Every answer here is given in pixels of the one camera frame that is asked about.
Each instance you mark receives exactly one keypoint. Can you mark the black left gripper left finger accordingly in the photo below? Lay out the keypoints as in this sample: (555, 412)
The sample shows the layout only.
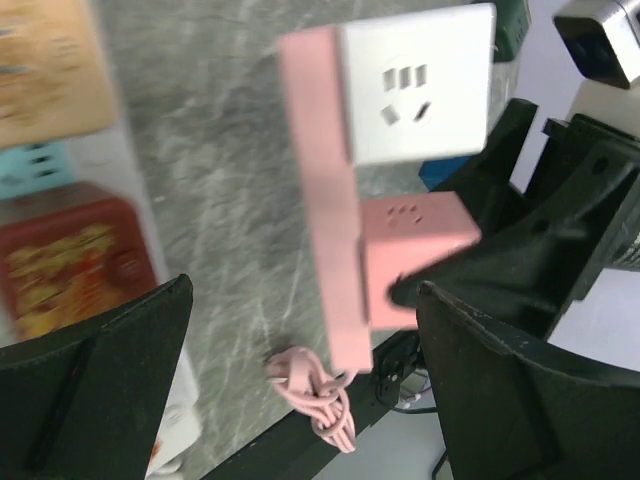
(86, 401)

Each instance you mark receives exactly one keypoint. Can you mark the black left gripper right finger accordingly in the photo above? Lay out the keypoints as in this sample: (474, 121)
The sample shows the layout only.
(512, 406)

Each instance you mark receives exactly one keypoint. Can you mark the pink cube plug adapter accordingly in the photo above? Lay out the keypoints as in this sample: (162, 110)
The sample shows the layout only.
(403, 234)

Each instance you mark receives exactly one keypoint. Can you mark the pink power strip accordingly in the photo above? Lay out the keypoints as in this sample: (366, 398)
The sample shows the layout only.
(310, 73)

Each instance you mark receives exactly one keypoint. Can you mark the plain white cube adapter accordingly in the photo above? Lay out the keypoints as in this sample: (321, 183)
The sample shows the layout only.
(417, 85)

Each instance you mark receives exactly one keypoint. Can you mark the dark green cube adapter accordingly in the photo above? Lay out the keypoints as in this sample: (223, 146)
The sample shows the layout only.
(513, 19)

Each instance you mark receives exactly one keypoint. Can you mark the blue cube plug adapter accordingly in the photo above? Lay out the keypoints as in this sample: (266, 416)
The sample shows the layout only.
(433, 173)

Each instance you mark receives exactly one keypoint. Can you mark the tan cube plug adapter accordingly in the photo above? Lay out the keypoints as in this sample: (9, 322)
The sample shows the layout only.
(55, 81)

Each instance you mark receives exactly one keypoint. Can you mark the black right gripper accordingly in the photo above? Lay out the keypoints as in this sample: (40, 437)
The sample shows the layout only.
(581, 216)

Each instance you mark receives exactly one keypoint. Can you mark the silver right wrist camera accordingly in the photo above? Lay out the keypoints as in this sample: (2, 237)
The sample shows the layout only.
(602, 38)

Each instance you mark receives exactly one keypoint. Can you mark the brown cube plug adapter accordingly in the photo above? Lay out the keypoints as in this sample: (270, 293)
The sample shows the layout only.
(68, 254)

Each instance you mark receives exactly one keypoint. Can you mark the white patterned cube adapter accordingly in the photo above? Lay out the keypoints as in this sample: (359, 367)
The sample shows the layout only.
(180, 426)

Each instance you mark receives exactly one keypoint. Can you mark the white power strip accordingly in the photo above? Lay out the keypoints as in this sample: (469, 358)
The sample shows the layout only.
(107, 160)

